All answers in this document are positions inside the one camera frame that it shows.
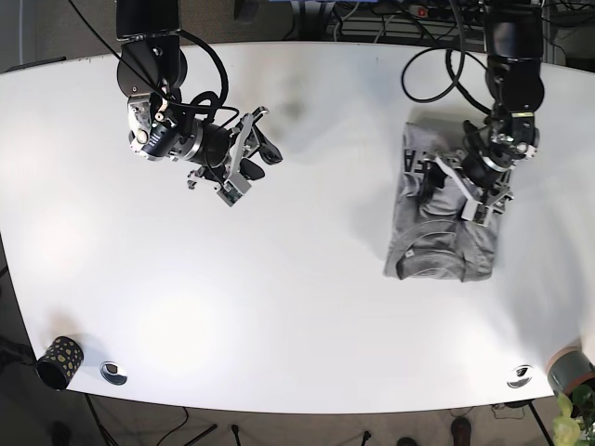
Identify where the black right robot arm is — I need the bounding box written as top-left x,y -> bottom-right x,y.
116,1 -> 283,206

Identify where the silver table grommet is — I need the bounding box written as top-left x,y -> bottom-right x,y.
506,364 -> 533,389
99,361 -> 127,386

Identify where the black gold spotted cup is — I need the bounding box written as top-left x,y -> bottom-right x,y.
34,336 -> 85,391

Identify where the left silver table grommet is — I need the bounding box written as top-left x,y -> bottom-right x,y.
99,361 -> 127,386

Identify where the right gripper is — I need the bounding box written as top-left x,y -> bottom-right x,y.
127,95 -> 284,207

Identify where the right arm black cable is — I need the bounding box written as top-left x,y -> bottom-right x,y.
69,0 -> 241,136

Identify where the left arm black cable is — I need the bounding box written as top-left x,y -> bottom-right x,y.
402,0 -> 494,117

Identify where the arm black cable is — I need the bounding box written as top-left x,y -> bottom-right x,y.
69,0 -> 241,136
402,0 -> 494,117

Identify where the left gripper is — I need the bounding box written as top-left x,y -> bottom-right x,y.
416,111 -> 539,227

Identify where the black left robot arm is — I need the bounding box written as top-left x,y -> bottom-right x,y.
420,1 -> 545,227

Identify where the grey plant pot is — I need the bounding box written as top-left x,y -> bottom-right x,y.
546,347 -> 594,396

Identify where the right silver table grommet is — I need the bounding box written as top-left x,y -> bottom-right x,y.
506,364 -> 533,389

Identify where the green potted plant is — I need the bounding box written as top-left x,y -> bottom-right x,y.
552,384 -> 594,446

